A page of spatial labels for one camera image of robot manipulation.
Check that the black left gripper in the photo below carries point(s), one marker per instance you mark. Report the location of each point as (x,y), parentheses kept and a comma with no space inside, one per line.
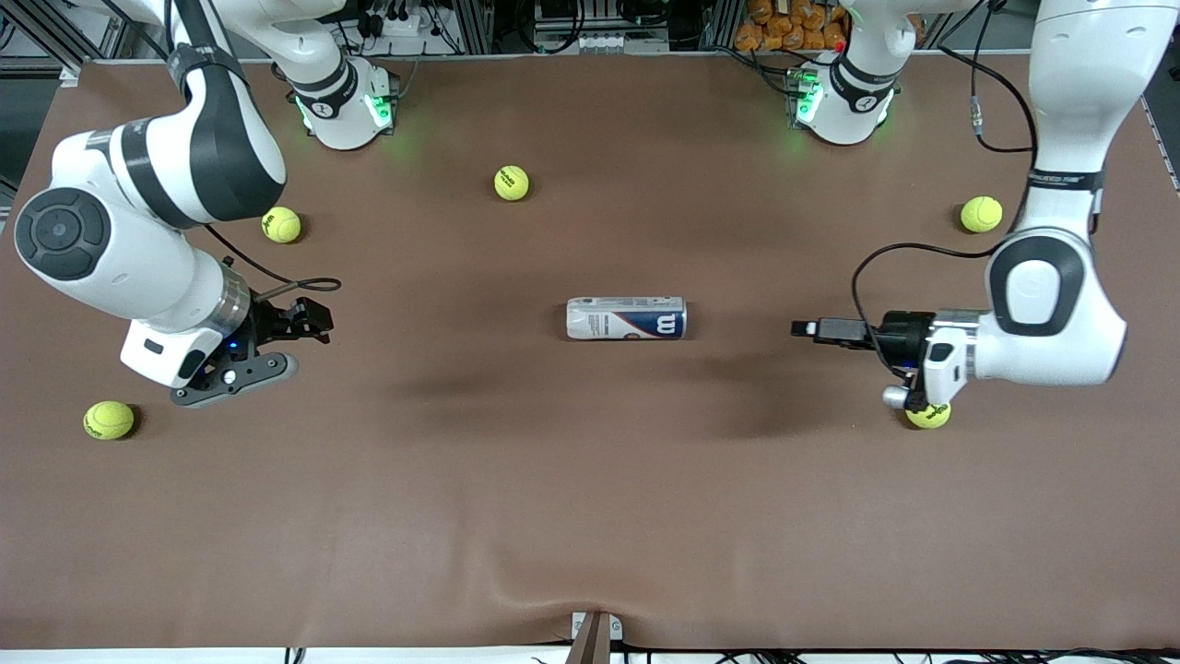
(897,337)

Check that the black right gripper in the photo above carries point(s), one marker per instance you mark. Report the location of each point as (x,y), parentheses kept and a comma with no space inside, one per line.
(273,325)

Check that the white blue tennis ball can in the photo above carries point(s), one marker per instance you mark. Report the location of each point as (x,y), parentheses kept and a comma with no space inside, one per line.
(627,318)

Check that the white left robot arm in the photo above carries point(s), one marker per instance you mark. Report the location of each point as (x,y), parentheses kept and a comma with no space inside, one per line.
(1079,92)

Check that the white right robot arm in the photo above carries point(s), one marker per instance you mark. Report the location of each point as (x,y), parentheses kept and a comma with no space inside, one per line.
(138,249)

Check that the yellow-green tennis ball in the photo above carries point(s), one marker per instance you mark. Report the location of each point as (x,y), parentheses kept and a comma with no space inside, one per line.
(284,226)
(933,418)
(512,183)
(981,214)
(109,420)

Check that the brown table mat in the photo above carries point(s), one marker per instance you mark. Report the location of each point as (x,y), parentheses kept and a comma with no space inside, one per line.
(590,507)

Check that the orange items bag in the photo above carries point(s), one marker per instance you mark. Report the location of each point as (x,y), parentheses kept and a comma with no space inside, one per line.
(784,28)

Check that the small white power strip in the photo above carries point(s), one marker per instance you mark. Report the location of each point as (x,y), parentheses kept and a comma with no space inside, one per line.
(396,25)

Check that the long white socket bar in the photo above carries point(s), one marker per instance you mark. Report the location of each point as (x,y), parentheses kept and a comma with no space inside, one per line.
(599,42)

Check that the aluminium frame post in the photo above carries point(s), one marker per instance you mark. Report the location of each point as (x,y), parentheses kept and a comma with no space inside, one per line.
(475,23)
(719,23)

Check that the metal table corner bracket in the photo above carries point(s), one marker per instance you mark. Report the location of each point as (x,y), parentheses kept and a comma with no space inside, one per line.
(70,76)

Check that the metal table clamp bracket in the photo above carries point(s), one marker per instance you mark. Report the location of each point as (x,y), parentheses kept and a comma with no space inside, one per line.
(595,636)

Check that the aluminium frame strut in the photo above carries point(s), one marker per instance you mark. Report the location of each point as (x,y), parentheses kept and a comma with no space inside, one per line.
(51,41)

